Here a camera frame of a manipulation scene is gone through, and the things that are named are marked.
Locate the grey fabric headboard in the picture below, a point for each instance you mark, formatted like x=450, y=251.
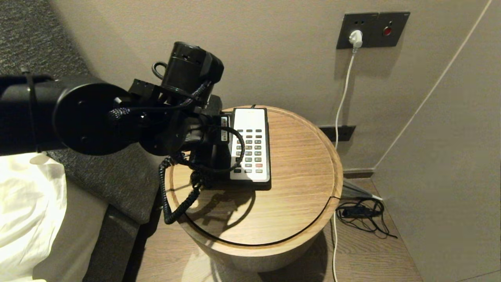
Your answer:
x=109, y=180

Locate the dark grey wall socket plate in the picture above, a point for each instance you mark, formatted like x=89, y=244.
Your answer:
x=346, y=23

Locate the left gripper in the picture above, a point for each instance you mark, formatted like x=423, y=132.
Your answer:
x=201, y=135

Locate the grey bed base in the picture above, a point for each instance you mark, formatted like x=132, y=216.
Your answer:
x=78, y=235

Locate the dark grey red-button wall plate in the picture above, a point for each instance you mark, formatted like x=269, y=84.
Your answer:
x=395, y=29

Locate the round wooden side table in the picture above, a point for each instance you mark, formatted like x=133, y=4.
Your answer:
x=289, y=188

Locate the white and black desk phone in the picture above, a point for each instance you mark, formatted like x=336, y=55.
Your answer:
x=250, y=119

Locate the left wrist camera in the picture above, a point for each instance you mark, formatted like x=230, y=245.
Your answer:
x=145, y=88

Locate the white power plug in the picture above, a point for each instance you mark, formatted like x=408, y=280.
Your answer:
x=355, y=38

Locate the black phone handset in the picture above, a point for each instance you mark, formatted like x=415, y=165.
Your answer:
x=214, y=179

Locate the white pillow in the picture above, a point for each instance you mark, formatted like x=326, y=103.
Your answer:
x=27, y=211

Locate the dark low wall outlet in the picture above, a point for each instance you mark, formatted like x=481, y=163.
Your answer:
x=346, y=133

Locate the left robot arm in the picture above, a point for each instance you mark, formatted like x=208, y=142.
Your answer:
x=35, y=113

